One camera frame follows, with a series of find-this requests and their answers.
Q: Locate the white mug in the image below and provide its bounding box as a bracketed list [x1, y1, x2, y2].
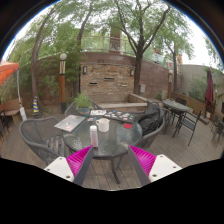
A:
[95, 117, 111, 134]

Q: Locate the white sticker sheet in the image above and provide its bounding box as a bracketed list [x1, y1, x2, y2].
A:
[89, 108, 108, 117]

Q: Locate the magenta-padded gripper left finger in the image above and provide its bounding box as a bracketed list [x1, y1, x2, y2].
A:
[43, 145, 96, 187]

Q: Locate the black backpack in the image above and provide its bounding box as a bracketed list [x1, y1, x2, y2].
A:
[137, 102, 165, 136]

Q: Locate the silver laptop with stickers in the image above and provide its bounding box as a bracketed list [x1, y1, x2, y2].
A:
[53, 114, 87, 133]

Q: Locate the closed maroon patio umbrella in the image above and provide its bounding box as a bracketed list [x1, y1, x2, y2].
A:
[204, 67, 215, 115]

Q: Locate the wooden globe lamp post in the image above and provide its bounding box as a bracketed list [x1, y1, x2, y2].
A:
[57, 52, 68, 114]
[167, 68, 175, 100]

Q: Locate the orange patio umbrella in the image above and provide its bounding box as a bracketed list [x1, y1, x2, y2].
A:
[0, 59, 28, 122]

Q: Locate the potted green plant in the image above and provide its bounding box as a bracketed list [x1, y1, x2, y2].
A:
[73, 92, 94, 116]

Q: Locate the striped traffic cone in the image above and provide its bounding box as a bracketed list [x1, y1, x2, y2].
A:
[31, 95, 41, 115]

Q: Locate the grey mesh patio chair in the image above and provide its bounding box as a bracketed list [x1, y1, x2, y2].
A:
[63, 100, 105, 117]
[18, 116, 66, 165]
[134, 101, 166, 150]

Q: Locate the black laptop with stickers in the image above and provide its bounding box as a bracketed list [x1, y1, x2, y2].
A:
[104, 109, 137, 124]

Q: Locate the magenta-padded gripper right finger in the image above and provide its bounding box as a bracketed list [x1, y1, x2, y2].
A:
[127, 144, 184, 187]

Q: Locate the round dark patio table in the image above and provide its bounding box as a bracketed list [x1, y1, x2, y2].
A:
[161, 98, 194, 135]

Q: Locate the pink bottle with white cap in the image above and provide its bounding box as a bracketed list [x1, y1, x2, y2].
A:
[89, 124, 100, 149]

